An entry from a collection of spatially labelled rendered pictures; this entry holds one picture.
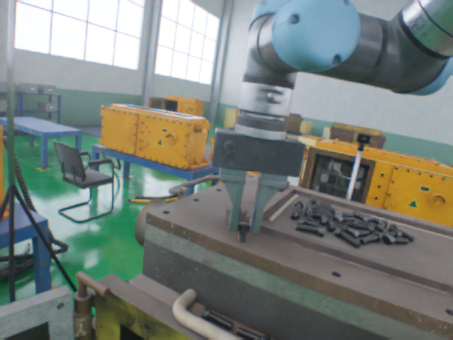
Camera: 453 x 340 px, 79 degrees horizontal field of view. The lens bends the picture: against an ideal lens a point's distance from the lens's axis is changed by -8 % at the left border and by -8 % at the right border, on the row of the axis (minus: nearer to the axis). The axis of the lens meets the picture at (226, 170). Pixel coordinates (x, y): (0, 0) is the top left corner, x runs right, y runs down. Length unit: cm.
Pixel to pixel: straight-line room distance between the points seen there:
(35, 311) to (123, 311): 14
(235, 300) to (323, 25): 41
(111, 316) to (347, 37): 56
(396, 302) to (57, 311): 53
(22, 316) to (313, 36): 56
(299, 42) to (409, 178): 282
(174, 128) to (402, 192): 256
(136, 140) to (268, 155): 373
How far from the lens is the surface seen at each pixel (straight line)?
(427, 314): 46
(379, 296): 45
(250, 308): 51
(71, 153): 348
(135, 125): 407
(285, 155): 43
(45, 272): 246
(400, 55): 37
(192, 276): 54
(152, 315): 53
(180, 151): 365
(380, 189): 310
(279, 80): 40
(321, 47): 30
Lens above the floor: 158
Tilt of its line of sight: 14 degrees down
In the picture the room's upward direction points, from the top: 9 degrees clockwise
